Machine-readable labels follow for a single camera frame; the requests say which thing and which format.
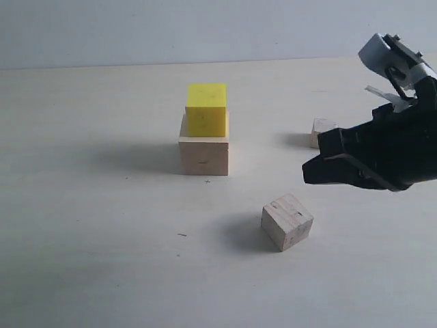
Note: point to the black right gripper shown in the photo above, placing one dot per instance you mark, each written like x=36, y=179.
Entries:
x=392, y=151

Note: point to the medium wooden cube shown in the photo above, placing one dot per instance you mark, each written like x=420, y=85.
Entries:
x=286, y=221

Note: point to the yellow foam cube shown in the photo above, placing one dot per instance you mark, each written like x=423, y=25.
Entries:
x=206, y=110

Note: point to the large wooden cube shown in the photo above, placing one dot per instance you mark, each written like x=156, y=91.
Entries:
x=204, y=156

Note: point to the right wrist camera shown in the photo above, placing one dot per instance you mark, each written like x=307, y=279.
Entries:
x=386, y=56

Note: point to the small wooden cube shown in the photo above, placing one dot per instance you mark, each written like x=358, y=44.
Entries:
x=320, y=125

